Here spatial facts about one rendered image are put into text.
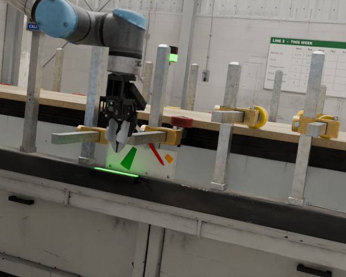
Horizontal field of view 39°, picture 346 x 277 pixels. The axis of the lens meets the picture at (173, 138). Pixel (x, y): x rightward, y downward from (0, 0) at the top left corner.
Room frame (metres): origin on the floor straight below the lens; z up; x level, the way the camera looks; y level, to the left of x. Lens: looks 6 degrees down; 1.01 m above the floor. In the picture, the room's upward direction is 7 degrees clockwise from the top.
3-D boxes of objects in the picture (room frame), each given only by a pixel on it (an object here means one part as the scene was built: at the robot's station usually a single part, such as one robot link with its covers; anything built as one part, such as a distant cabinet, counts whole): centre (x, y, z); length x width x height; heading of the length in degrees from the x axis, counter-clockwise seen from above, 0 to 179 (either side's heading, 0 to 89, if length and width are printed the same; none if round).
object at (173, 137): (1.67, 0.04, 0.85); 0.14 x 0.06 x 0.05; 69
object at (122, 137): (1.32, 0.14, 0.86); 0.06 x 0.03 x 0.09; 159
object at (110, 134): (1.33, 0.17, 0.86); 0.06 x 0.03 x 0.09; 159
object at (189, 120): (1.79, -0.02, 0.85); 0.08 x 0.08 x 0.11
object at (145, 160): (1.66, 0.10, 0.75); 0.26 x 0.01 x 0.10; 69
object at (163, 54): (1.67, 0.07, 0.91); 0.04 x 0.04 x 0.48; 69
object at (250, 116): (1.57, -0.19, 0.95); 0.14 x 0.06 x 0.05; 69
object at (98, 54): (1.76, 0.30, 0.93); 0.04 x 0.04 x 0.48; 69
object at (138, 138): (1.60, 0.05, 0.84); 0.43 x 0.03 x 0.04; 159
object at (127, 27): (1.33, 0.16, 1.13); 0.10 x 0.09 x 0.12; 75
